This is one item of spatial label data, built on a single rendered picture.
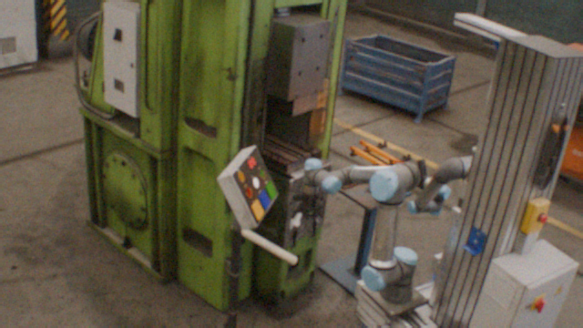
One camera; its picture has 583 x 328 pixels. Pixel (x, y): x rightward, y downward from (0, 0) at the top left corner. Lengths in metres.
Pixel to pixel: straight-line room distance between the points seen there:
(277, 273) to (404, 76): 3.80
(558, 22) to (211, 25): 7.94
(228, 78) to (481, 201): 1.38
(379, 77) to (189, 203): 3.96
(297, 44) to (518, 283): 1.59
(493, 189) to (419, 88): 4.57
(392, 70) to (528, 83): 4.89
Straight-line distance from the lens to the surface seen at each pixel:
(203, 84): 3.18
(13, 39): 7.88
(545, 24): 10.40
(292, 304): 3.78
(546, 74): 2.06
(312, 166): 2.59
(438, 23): 11.36
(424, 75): 6.72
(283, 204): 3.31
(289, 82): 3.02
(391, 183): 2.21
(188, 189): 3.51
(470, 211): 2.38
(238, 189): 2.66
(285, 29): 2.98
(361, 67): 7.13
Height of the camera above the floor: 2.44
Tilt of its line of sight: 27 degrees down
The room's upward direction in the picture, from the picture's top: 6 degrees clockwise
